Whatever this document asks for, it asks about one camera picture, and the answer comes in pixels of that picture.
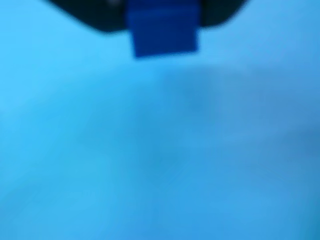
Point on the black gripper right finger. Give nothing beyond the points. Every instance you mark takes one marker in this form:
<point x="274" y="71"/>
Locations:
<point x="217" y="11"/>

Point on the tiny blue cube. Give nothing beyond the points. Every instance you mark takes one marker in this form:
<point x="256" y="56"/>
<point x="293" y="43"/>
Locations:
<point x="162" y="32"/>

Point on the blue paper square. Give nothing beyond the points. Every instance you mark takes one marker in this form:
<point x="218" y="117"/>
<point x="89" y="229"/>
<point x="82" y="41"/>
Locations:
<point x="150" y="150"/>

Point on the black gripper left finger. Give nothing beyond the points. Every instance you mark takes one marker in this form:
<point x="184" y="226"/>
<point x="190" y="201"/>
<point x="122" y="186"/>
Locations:
<point x="97" y="13"/>

